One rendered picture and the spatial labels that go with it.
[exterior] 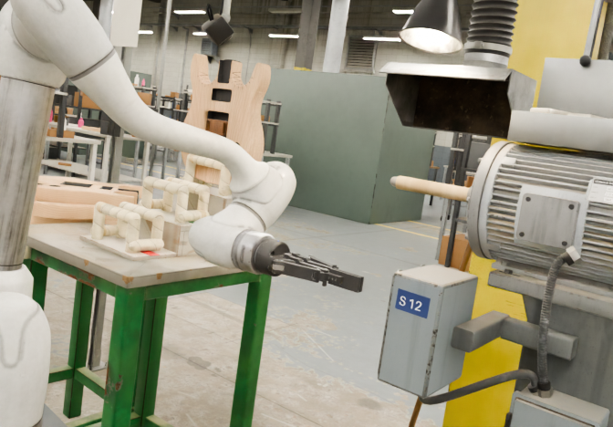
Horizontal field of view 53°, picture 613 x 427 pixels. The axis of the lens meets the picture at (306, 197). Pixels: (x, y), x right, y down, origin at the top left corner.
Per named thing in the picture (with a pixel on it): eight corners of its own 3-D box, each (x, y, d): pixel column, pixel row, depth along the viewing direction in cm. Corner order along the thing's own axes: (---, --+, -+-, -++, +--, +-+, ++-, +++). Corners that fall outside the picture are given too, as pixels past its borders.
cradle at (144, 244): (165, 250, 176) (167, 239, 175) (132, 253, 167) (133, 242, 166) (158, 247, 178) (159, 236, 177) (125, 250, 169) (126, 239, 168)
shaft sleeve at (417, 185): (474, 189, 137) (469, 187, 134) (472, 203, 137) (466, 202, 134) (403, 176, 147) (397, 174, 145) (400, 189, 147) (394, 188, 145)
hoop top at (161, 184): (190, 196, 181) (191, 185, 181) (181, 196, 178) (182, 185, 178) (149, 185, 193) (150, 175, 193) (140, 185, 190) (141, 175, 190)
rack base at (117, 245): (178, 256, 177) (178, 253, 176) (133, 261, 165) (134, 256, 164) (121, 236, 193) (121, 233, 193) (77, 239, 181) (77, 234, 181)
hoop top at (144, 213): (166, 224, 176) (167, 213, 176) (157, 224, 173) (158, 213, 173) (125, 211, 188) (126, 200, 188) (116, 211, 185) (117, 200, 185)
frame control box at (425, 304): (539, 428, 113) (566, 292, 110) (499, 469, 96) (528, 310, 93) (420, 380, 128) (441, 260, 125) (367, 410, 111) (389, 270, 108)
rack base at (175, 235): (219, 253, 189) (223, 223, 188) (177, 257, 176) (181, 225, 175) (162, 234, 206) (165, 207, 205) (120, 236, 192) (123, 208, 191)
